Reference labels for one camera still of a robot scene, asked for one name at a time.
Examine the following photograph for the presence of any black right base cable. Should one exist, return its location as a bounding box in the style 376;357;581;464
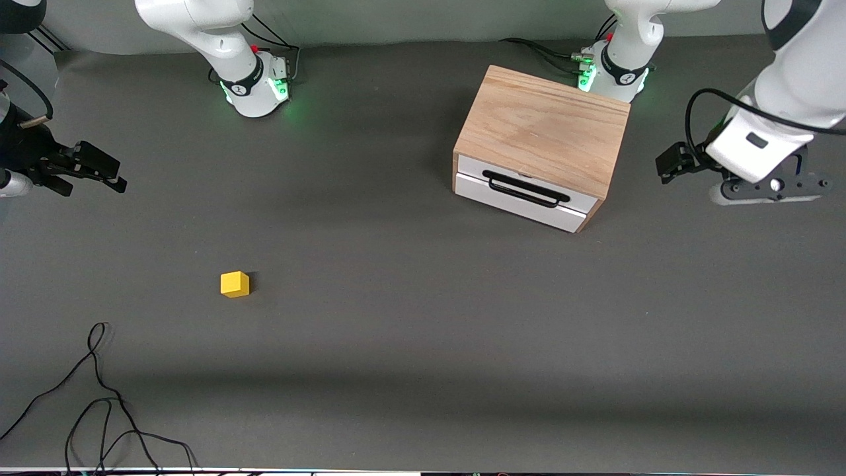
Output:
208;13;302;87

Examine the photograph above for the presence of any black metal drawer handle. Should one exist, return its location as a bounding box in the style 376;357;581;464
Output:
482;169;571;210

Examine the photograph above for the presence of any black left base cable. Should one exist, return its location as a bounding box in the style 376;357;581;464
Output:
499;13;619;73

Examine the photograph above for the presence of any dark grey table mat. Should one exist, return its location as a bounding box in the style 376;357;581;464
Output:
0;30;846;473

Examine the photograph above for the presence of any white-fronted wooden drawer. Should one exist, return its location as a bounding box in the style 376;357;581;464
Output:
454;154;599;233

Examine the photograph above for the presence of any wooden drawer cabinet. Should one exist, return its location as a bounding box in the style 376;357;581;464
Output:
452;64;632;233

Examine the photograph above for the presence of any thin black looped cable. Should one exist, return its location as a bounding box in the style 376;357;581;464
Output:
0;322;163;475

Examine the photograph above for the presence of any yellow cube block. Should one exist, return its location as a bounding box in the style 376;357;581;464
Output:
220;271;250;299

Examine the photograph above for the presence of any black base cable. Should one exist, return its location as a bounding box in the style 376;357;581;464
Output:
499;13;619;73
208;13;302;87

